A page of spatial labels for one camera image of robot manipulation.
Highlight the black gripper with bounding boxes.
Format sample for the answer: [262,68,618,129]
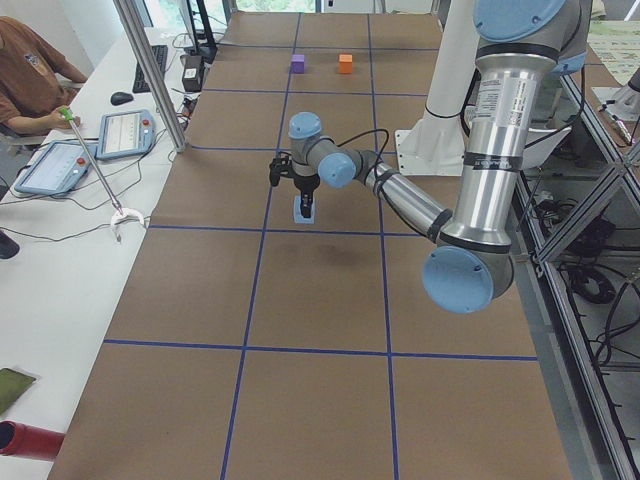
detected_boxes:
[294,174,320,217]

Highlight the light blue foam block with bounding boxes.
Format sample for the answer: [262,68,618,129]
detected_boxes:
[293,196,316,225]

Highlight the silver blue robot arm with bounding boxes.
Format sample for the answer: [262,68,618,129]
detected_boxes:
[270,1,592,314]

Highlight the purple foam block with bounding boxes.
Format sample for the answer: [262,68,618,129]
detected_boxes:
[290,54,306,74]

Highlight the orange foam block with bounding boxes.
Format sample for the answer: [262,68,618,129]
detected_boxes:
[338,53,353,75]

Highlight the black power box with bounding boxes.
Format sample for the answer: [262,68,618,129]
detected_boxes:
[182,55,204,93]

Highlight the reacher grabber stick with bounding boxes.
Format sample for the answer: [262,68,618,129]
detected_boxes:
[57,106,146,244]

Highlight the teach pendant far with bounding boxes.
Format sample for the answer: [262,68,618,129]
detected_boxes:
[96,109,155,160]

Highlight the teach pendant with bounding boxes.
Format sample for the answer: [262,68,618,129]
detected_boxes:
[13,141,91,195]
[96,109,155,160]

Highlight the black keyboard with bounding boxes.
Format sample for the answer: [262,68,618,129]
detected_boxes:
[131,44,169,95]

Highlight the black computer mouse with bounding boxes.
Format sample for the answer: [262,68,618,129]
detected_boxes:
[110,91,134,106]

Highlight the teach pendant near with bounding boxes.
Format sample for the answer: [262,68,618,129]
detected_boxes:
[13,141,91,195]

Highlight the person in brown shirt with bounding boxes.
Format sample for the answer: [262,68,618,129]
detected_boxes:
[1,16,88,136]

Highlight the green pouch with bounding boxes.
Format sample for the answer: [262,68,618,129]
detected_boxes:
[0,368,36,414]

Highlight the red cylinder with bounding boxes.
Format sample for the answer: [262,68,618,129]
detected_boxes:
[1,421,65,461]

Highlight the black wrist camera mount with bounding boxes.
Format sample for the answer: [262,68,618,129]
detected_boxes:
[269,152,294,187]

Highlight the aluminium frame post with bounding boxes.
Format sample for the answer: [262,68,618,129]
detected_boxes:
[113,0,186,153]

